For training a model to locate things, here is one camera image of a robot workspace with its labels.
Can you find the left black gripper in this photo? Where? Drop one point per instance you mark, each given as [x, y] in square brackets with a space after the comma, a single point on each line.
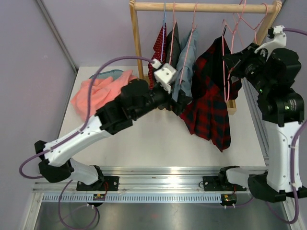
[171, 104]

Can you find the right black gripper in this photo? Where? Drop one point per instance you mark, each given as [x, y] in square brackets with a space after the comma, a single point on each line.
[249, 54]

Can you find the light blue denim skirt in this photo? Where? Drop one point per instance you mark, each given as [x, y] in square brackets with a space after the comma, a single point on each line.
[184, 76]

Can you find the red plaid skirt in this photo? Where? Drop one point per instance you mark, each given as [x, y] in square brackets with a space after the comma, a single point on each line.
[207, 115]

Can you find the pink hanger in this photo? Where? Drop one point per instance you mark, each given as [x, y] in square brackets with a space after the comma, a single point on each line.
[191, 33]
[247, 21]
[173, 30]
[226, 78]

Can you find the dark grey dotted skirt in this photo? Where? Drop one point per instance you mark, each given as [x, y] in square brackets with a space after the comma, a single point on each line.
[176, 47]

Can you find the red polka dot skirt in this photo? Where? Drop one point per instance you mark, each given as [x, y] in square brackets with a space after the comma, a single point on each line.
[156, 55]

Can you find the pink skirt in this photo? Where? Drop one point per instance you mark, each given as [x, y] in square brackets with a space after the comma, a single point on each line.
[103, 91]

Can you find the blue wire hanger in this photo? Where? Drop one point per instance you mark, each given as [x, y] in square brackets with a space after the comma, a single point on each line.
[163, 34]

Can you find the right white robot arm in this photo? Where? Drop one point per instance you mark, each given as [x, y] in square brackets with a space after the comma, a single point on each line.
[272, 74]

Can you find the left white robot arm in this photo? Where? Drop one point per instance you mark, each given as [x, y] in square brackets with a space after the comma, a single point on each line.
[134, 101]

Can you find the teal plastic basin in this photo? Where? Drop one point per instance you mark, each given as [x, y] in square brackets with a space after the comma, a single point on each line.
[114, 73]

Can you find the wooden clothes rack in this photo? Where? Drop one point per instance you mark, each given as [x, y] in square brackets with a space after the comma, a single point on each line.
[270, 12]

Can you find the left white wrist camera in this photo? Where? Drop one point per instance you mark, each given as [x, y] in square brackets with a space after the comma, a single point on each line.
[164, 74]

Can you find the aluminium mounting rail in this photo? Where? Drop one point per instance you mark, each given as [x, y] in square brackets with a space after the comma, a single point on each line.
[169, 180]

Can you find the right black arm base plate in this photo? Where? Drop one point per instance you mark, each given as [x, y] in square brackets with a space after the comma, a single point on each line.
[215, 184]

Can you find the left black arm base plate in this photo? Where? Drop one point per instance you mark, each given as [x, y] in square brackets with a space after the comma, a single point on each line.
[110, 184]

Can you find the white slotted cable duct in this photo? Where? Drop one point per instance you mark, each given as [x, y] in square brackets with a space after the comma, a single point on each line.
[134, 198]

